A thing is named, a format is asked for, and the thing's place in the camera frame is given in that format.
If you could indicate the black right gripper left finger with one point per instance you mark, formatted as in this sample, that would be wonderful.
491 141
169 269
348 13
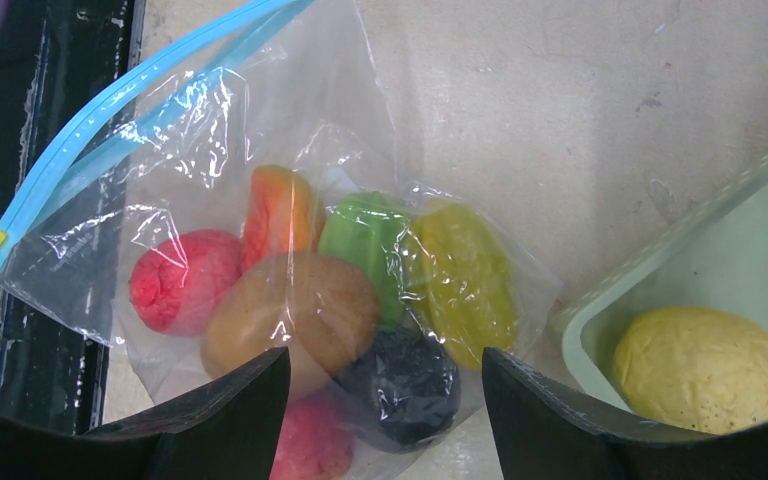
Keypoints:
226 429

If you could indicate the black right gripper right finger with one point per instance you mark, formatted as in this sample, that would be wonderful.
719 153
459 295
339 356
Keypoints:
543 429

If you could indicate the yellow fake lemon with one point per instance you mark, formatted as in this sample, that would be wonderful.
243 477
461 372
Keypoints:
696 368

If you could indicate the red orange fake tomato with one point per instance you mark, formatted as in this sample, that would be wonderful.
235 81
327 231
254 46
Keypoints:
285 213

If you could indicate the clear zip bag blue seal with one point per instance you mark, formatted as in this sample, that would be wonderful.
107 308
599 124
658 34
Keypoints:
170 149

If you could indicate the red fake apple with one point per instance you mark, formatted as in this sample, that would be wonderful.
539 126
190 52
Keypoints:
312 442

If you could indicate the dark purple fake fruit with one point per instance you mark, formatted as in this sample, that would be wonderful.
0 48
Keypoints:
402 393

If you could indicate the brown fake potato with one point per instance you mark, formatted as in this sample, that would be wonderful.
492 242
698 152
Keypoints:
323 309

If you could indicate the green yellow fake mango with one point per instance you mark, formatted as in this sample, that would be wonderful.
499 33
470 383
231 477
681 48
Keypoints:
444 264

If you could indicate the green perforated plastic basket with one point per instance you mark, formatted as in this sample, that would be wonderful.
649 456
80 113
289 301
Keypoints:
716 256

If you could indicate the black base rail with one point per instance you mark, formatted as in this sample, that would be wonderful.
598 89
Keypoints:
57 58

